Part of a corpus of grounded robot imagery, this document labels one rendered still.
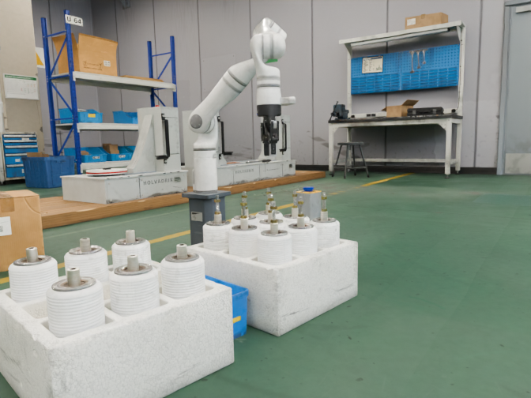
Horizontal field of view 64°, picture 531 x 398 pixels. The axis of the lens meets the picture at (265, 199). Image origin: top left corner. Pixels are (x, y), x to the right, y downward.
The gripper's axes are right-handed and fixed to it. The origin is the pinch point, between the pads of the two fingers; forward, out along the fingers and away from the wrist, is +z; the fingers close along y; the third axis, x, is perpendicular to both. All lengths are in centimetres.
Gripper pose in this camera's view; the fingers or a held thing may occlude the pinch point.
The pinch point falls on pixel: (269, 152)
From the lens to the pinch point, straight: 132.6
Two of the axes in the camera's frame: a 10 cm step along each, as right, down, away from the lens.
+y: 2.4, 1.3, -9.6
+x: 9.7, -0.6, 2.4
